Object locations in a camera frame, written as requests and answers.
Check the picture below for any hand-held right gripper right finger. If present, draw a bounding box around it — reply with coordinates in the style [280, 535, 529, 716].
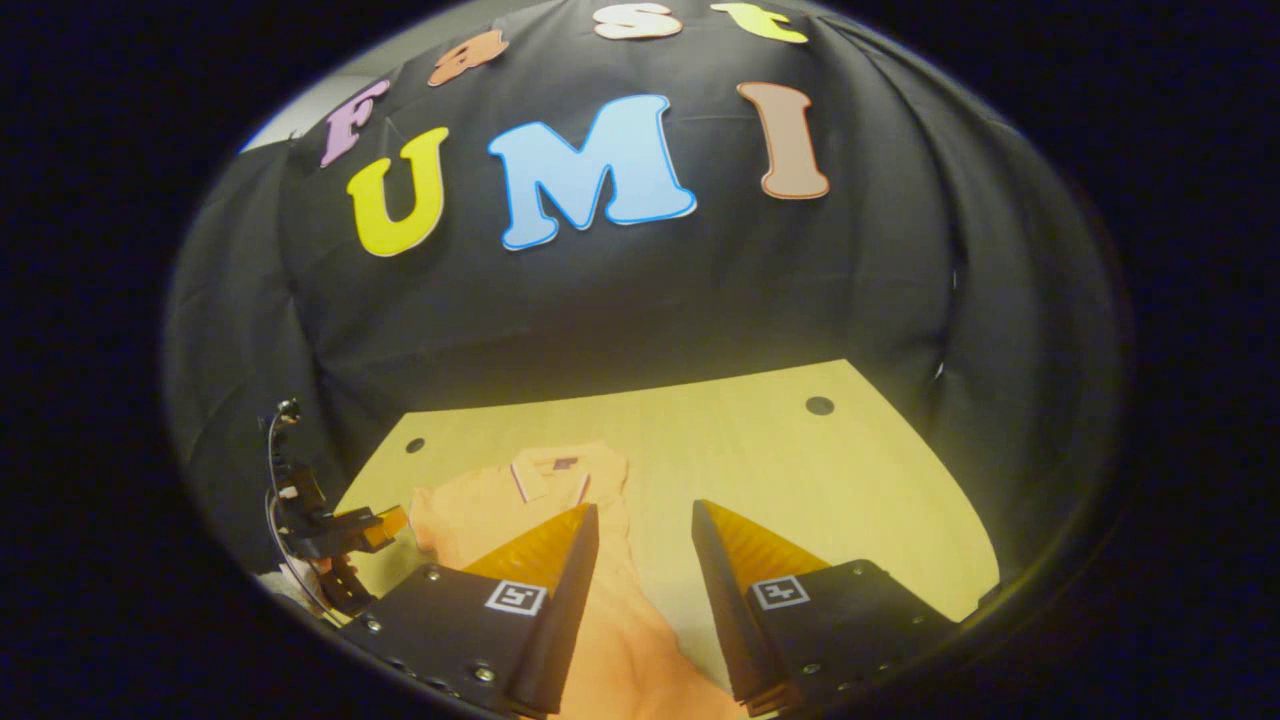
[691, 499, 957, 714]

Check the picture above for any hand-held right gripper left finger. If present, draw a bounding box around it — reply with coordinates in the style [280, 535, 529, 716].
[340, 502, 600, 718]

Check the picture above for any orange T-shirt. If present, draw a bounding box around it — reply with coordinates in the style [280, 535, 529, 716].
[408, 443, 746, 720]

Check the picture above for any black backdrop cloth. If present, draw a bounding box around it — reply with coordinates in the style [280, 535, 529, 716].
[160, 0, 1126, 621]

